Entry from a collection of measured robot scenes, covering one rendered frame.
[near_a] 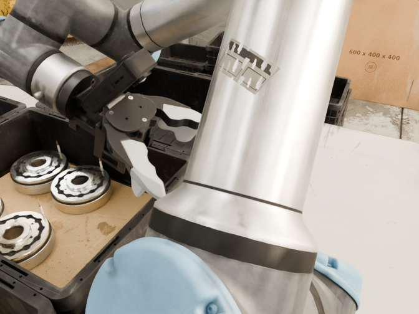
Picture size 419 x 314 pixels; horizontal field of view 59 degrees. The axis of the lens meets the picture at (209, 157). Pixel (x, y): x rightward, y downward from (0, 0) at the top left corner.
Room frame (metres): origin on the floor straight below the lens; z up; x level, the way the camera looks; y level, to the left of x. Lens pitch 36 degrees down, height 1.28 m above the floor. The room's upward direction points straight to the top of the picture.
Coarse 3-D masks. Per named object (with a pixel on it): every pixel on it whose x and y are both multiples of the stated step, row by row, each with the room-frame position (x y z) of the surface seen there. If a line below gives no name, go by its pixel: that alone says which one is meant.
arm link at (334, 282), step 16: (320, 256) 0.20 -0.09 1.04; (320, 272) 0.19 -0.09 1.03; (336, 272) 0.19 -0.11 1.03; (352, 272) 0.20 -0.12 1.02; (320, 288) 0.18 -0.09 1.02; (336, 288) 0.19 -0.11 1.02; (352, 288) 0.19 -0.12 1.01; (320, 304) 0.16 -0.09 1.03; (336, 304) 0.18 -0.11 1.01; (352, 304) 0.18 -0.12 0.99
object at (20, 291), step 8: (0, 272) 0.27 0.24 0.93; (0, 280) 0.26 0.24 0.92; (8, 280) 0.25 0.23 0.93; (16, 280) 0.25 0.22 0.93; (8, 288) 0.24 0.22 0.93; (16, 288) 0.24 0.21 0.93; (24, 288) 0.24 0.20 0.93; (16, 296) 0.24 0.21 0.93; (24, 296) 0.23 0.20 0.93; (32, 296) 0.23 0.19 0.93; (40, 296) 0.23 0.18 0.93; (32, 304) 0.23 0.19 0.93; (40, 304) 0.23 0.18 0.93; (48, 304) 0.23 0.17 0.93; (40, 312) 0.22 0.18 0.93; (48, 312) 0.22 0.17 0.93
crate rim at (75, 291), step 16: (16, 112) 0.64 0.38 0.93; (32, 112) 0.65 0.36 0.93; (48, 112) 0.64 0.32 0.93; (80, 128) 0.59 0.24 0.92; (176, 176) 0.44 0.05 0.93; (144, 208) 0.37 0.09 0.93; (128, 224) 0.34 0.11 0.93; (144, 224) 0.35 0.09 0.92; (112, 240) 0.31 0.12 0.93; (128, 240) 0.32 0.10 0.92; (0, 256) 0.29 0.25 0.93; (96, 256) 0.29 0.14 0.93; (112, 256) 0.29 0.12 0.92; (16, 272) 0.27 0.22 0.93; (80, 272) 0.27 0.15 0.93; (96, 272) 0.27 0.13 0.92; (32, 288) 0.24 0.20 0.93; (48, 288) 0.24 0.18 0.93; (64, 288) 0.24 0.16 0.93; (80, 288) 0.25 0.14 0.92; (64, 304) 0.23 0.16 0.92
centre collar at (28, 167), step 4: (36, 156) 0.58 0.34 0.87; (40, 156) 0.58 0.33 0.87; (44, 156) 0.58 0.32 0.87; (48, 156) 0.58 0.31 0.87; (28, 160) 0.57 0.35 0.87; (32, 160) 0.57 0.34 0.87; (36, 160) 0.57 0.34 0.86; (40, 160) 0.58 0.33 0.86; (44, 160) 0.58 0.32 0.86; (48, 160) 0.57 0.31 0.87; (28, 164) 0.55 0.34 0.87; (44, 164) 0.55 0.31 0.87; (48, 164) 0.56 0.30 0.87; (28, 168) 0.54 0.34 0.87; (32, 168) 0.54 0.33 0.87; (36, 168) 0.54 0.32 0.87; (40, 168) 0.54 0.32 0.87; (44, 168) 0.55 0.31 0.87; (32, 172) 0.54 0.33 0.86; (36, 172) 0.54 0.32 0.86
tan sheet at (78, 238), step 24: (0, 192) 0.52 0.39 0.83; (120, 192) 0.52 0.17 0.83; (48, 216) 0.46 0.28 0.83; (72, 216) 0.46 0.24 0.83; (96, 216) 0.46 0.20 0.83; (120, 216) 0.46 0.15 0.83; (72, 240) 0.40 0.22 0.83; (96, 240) 0.40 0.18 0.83; (48, 264) 0.35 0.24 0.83; (72, 264) 0.35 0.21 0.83
